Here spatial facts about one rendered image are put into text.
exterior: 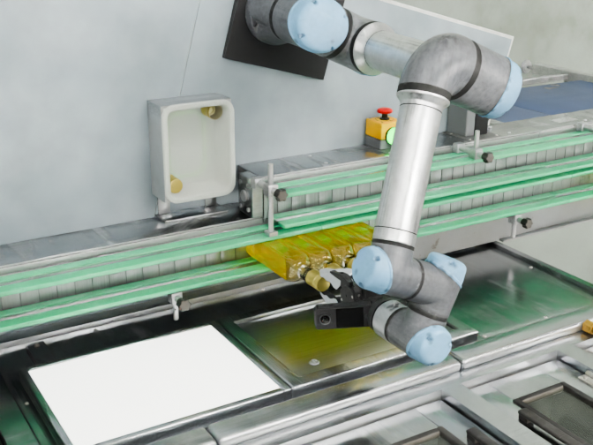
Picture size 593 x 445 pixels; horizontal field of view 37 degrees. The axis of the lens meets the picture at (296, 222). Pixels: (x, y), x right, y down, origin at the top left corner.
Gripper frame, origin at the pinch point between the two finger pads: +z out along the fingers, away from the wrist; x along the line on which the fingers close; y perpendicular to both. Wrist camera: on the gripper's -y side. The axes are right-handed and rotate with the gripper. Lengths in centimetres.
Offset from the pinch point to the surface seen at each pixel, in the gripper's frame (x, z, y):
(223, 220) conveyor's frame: 5.7, 30.7, -7.1
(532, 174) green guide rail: 5, 20, 81
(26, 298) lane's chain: -2, 29, -54
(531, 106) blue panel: 11, 59, 118
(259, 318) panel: -13.1, 15.4, -6.5
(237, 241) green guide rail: 4.0, 21.1, -8.4
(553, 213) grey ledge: -12, 28, 99
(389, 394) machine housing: -15.3, -22.9, 1.2
